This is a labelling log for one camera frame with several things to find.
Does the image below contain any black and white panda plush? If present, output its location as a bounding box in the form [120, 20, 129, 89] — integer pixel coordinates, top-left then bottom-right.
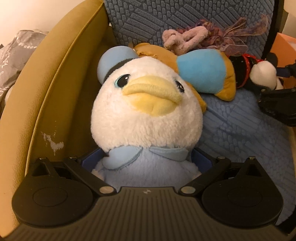
[229, 53, 283, 90]

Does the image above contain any purple ribbon flower bouquet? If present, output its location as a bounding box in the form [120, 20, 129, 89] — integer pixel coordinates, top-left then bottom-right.
[176, 15, 269, 56]

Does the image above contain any white duck plush blue outfit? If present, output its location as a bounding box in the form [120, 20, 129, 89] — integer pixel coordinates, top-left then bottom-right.
[90, 46, 203, 190]

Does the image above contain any pink plush bunny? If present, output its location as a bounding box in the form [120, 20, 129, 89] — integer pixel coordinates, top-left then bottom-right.
[162, 26, 209, 56]

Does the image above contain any blue textured seat cushion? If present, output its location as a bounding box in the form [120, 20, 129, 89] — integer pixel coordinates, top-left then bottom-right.
[105, 1, 295, 223]

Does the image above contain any pink cardboard box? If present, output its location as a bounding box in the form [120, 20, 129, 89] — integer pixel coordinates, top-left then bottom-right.
[270, 33, 295, 90]

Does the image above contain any brown and blue plush toy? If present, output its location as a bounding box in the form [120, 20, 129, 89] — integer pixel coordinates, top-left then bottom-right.
[134, 43, 236, 112]

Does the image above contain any grey patterned bedding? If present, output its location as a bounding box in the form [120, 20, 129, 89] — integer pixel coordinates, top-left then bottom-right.
[1, 30, 47, 112]

